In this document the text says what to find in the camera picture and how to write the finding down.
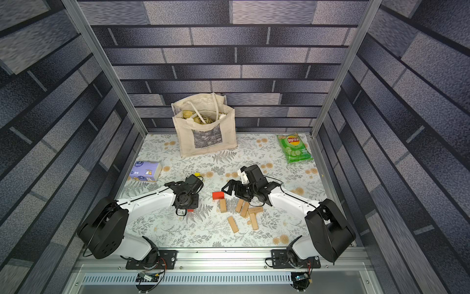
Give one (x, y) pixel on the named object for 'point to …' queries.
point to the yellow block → (197, 174)
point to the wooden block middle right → (244, 208)
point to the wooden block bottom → (233, 224)
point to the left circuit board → (147, 277)
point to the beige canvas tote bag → (205, 124)
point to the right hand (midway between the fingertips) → (227, 190)
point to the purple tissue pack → (145, 171)
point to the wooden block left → (223, 205)
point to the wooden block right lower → (254, 221)
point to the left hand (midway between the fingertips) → (195, 203)
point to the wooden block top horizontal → (255, 209)
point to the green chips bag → (294, 147)
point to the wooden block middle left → (239, 205)
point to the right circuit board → (300, 278)
